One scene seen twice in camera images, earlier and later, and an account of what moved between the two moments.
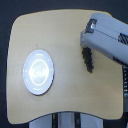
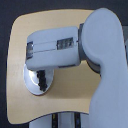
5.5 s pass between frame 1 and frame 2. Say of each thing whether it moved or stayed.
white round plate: stayed
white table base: stayed
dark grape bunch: moved
